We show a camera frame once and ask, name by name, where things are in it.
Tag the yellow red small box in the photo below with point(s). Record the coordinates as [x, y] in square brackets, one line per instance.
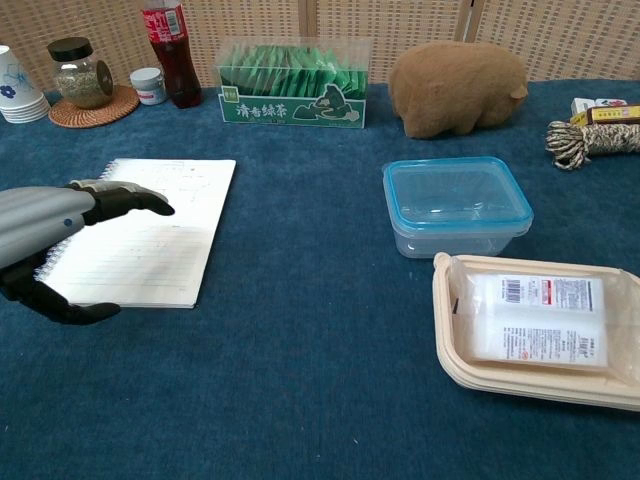
[610, 115]

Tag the white packaged pads in plastic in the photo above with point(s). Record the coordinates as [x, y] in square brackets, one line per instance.
[545, 320]

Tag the clear container with blue lid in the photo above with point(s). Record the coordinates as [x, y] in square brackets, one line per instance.
[455, 205]

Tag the woven rattan coaster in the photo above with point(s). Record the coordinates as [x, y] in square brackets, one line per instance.
[95, 111]

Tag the green tea bag box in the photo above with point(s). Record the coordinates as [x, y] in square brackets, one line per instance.
[295, 95]

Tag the brown plush capybara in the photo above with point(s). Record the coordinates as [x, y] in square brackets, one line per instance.
[455, 90]

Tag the small white box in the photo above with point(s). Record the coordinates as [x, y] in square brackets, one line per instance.
[592, 103]

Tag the blue table cloth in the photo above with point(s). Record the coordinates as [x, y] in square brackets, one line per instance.
[300, 350]

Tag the stack of white paper cups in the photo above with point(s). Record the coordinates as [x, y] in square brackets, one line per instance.
[17, 90]

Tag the glass jar with black lid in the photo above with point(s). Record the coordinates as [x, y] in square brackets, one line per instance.
[82, 75]

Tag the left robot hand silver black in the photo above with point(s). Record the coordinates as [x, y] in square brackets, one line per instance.
[35, 215]

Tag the woven folding screen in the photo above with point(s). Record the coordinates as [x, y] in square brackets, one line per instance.
[320, 30]

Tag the white spiral notebook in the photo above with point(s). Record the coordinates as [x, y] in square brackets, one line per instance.
[150, 240]

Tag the red cola bottle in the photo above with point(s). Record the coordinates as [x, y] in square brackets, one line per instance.
[172, 55]

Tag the beige plastic tray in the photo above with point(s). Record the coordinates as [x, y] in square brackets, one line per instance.
[450, 340]

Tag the small white jar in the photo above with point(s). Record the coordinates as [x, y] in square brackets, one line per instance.
[148, 86]

